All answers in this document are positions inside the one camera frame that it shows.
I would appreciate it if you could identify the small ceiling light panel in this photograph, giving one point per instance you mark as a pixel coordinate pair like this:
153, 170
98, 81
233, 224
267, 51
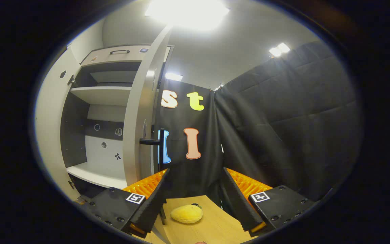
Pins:
279, 49
174, 77

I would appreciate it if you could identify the grey and white cabinet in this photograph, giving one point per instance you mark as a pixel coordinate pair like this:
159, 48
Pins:
103, 95

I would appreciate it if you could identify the grey cabinet door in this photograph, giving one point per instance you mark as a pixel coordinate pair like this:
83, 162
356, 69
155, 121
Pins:
51, 135
137, 118

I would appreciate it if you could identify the black quilted backdrop cloth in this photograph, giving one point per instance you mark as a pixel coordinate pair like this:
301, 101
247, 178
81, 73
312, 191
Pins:
283, 118

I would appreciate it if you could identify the yellow plush toy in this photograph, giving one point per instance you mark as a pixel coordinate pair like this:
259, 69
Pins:
186, 214

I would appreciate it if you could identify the large ceiling light panel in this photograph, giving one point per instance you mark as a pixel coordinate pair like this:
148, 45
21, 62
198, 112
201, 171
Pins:
188, 13

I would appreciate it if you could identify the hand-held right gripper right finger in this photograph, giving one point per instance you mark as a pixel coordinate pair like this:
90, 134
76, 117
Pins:
237, 203

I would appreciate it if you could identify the grey cabinet drawer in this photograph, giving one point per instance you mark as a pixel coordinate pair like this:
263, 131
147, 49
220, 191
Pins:
103, 58

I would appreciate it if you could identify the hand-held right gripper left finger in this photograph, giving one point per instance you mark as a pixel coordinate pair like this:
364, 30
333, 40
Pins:
154, 206

